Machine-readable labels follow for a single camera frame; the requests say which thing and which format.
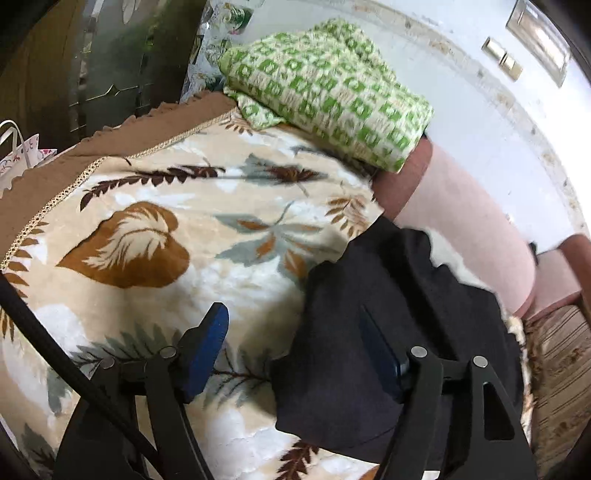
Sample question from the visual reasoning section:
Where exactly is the framed wall picture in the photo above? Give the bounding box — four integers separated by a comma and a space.
505, 0, 574, 88

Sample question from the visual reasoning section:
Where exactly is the black cable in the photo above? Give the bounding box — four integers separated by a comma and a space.
0, 272, 163, 480

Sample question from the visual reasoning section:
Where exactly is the dark coat with fur collar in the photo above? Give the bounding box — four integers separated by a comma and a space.
270, 215, 525, 463

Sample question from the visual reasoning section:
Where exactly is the pink bolster cushion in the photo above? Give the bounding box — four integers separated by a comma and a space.
372, 136, 539, 320

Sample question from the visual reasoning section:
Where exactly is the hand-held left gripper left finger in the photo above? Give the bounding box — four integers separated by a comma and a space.
53, 302, 230, 480

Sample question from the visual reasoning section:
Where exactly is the floral plastic sheet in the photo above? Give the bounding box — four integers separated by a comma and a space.
180, 0, 260, 103

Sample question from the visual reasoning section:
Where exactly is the white paper bag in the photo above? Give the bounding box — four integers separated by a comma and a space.
0, 119, 58, 195

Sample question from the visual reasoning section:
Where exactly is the leaf printed blanket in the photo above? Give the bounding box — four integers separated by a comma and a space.
0, 90, 525, 480

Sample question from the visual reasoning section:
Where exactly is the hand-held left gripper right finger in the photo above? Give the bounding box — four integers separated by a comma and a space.
358, 307, 539, 480

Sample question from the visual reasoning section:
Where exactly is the green white checkered pillow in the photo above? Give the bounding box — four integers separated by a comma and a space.
219, 18, 435, 174

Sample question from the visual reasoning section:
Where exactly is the brass wall switch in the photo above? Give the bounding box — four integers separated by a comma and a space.
481, 38, 507, 64
501, 53, 525, 82

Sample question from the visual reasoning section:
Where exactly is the striped sofa backrest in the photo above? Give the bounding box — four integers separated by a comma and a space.
522, 305, 591, 477

